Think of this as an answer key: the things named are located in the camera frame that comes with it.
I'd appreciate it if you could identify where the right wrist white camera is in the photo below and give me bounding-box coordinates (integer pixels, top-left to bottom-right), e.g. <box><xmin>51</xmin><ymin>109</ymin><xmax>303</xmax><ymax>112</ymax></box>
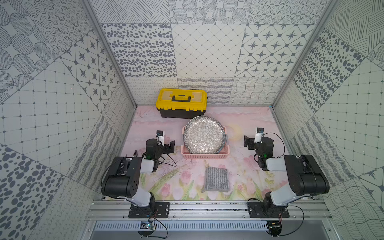
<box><xmin>254</xmin><ymin>128</ymin><xmax>264</xmax><ymax>143</ymax></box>

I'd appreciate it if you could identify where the speckled silver plate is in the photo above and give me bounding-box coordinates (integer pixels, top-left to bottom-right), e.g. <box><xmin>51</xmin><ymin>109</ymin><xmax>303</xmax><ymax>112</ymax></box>
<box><xmin>183</xmin><ymin>116</ymin><xmax>226</xmax><ymax>154</ymax></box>

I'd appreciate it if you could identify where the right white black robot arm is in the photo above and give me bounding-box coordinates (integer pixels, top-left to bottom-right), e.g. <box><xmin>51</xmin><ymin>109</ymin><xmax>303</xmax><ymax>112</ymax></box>
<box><xmin>244</xmin><ymin>136</ymin><xmax>330</xmax><ymax>210</ymax></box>

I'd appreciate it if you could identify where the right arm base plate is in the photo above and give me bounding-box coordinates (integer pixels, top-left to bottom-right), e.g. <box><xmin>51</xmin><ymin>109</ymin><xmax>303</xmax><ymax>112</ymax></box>
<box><xmin>247</xmin><ymin>202</ymin><xmax>290</xmax><ymax>219</ymax></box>

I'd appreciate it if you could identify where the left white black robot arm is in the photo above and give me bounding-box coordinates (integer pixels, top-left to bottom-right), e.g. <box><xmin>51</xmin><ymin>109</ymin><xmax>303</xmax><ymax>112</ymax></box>
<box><xmin>101</xmin><ymin>139</ymin><xmax>176</xmax><ymax>210</ymax></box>

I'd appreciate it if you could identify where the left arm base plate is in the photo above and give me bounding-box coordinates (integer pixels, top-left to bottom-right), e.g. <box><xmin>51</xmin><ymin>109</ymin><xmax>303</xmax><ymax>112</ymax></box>
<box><xmin>128</xmin><ymin>202</ymin><xmax>170</xmax><ymax>219</ymax></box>

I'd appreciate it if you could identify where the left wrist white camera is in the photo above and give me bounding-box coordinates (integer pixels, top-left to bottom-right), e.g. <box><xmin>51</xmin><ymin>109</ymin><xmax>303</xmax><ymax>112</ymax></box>
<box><xmin>156</xmin><ymin>130</ymin><xmax>165</xmax><ymax>147</ymax></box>

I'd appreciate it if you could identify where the wrist white camera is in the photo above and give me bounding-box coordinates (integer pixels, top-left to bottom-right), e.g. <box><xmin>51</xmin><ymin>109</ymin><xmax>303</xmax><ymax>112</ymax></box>
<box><xmin>156</xmin><ymin>130</ymin><xmax>165</xmax><ymax>147</ymax></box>
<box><xmin>254</xmin><ymin>128</ymin><xmax>264</xmax><ymax>143</ymax></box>

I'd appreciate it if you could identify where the pink plastic basket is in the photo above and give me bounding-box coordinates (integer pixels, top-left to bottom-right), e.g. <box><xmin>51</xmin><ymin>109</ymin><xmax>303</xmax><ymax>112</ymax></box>
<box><xmin>181</xmin><ymin>127</ymin><xmax>231</xmax><ymax>159</ymax></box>

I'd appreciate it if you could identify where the left circuit board module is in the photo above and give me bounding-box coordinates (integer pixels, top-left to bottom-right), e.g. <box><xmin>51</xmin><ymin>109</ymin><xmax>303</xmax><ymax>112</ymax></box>
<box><xmin>138</xmin><ymin>222</ymin><xmax>157</xmax><ymax>237</ymax></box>

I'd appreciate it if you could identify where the yellow black toolbox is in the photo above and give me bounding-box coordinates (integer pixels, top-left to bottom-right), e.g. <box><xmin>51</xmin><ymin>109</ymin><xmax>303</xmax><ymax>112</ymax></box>
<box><xmin>156</xmin><ymin>89</ymin><xmax>208</xmax><ymax>119</ymax></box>

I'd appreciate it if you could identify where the right black module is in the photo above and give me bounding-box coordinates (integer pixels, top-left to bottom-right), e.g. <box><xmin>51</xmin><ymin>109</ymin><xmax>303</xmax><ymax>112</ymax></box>
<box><xmin>266</xmin><ymin>221</ymin><xmax>282</xmax><ymax>237</ymax></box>

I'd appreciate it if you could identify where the aluminium mounting rail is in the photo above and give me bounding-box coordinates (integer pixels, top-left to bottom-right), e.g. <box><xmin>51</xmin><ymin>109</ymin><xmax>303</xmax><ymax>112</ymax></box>
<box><xmin>85</xmin><ymin>200</ymin><xmax>332</xmax><ymax>221</ymax></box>

